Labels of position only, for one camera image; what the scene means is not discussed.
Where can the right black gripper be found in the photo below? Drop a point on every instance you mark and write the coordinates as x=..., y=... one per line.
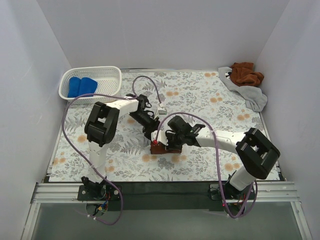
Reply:
x=172, y=141

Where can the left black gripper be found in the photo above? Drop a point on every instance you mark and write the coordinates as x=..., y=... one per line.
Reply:
x=151, y=128

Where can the brown towel pile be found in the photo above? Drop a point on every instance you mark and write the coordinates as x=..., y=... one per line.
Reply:
x=243, y=74

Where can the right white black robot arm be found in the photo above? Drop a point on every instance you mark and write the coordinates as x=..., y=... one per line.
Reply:
x=256, y=152

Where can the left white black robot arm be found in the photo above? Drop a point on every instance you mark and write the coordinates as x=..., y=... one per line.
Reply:
x=100, y=130

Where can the floral patterned table mat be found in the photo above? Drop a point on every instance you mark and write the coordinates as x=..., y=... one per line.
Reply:
x=200, y=95

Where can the white perforated plastic basket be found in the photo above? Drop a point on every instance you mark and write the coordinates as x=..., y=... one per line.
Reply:
x=108, y=78

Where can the right blue rolled towel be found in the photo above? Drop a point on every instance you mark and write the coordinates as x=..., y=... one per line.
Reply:
x=87, y=87

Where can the blue rolled towel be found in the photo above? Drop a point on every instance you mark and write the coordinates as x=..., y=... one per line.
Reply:
x=74, y=87
x=87, y=87

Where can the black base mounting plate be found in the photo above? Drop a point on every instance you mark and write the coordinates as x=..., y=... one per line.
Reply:
x=155, y=195

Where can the left blue rolled towel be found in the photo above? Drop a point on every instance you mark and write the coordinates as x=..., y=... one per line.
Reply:
x=74, y=87

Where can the grey cloth in corner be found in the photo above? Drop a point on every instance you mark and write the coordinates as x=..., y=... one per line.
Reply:
x=254, y=97

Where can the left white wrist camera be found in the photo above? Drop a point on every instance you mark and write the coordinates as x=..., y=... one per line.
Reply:
x=161, y=110

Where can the aluminium frame rail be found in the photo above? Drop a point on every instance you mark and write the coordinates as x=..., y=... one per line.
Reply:
x=267, y=191

